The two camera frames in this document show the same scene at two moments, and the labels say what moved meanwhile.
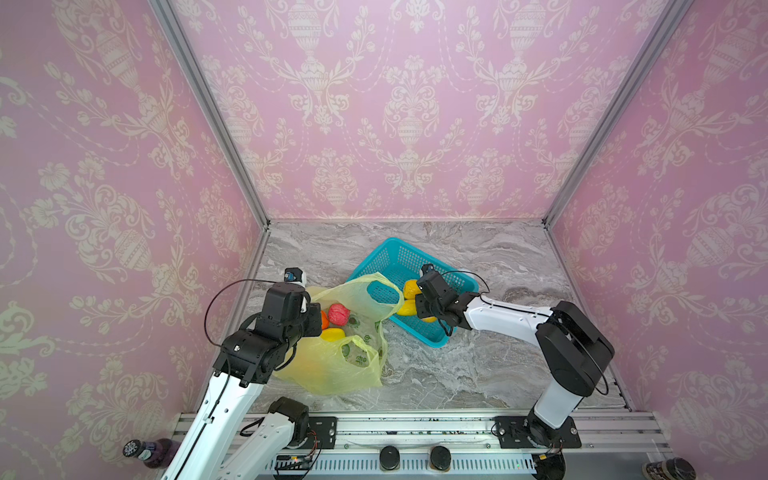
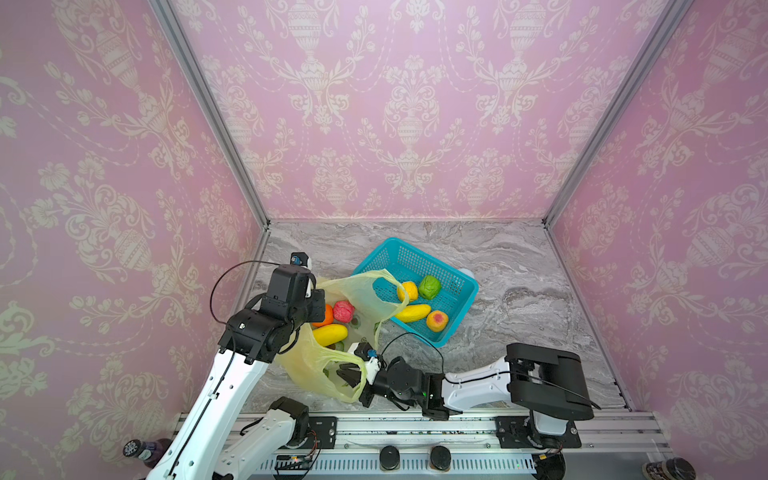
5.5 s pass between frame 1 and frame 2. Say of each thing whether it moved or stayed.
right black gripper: moved
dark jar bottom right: stayed
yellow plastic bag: stayed
